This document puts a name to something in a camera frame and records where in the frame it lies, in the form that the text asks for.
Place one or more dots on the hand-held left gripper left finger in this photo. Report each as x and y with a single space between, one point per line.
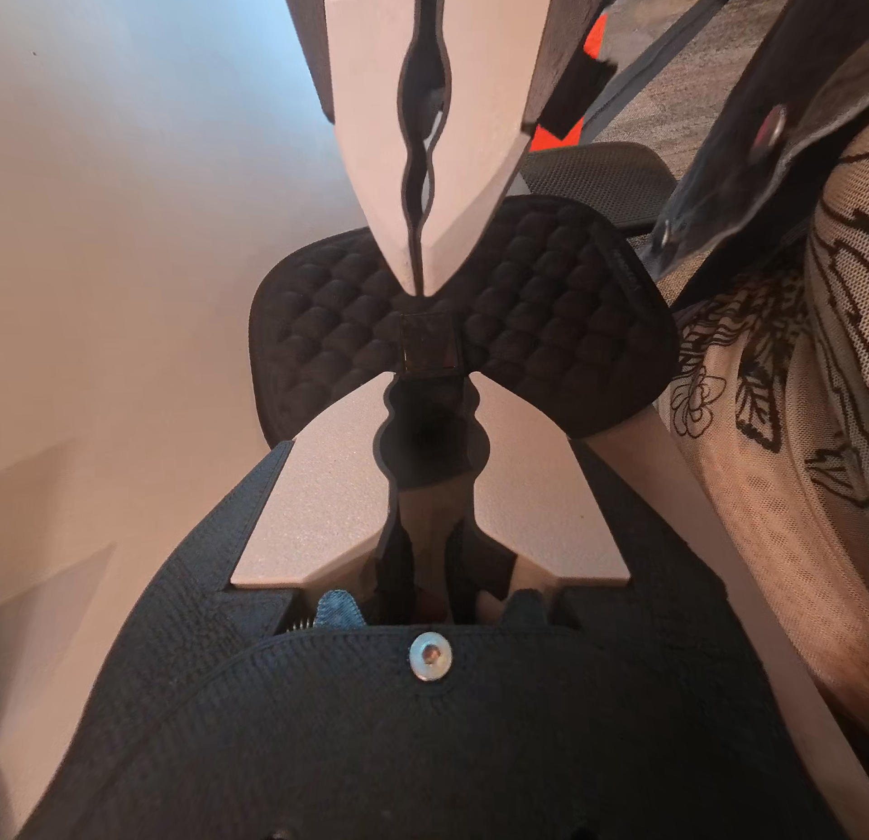
319 500

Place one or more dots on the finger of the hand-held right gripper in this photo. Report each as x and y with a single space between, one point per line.
489 106
370 106

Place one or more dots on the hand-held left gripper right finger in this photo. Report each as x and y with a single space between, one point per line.
543 500

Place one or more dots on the white lego piece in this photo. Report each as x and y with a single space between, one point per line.
434 132

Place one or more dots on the orange black object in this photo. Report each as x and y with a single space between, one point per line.
557 135

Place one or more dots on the grey chair leg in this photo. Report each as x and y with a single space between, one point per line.
665 45

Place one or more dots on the black quilted seat cushion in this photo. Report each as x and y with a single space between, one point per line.
557 310

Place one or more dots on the black jacket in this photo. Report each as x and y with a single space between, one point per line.
747 140

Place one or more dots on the floral print garment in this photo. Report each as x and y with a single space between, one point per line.
781 412

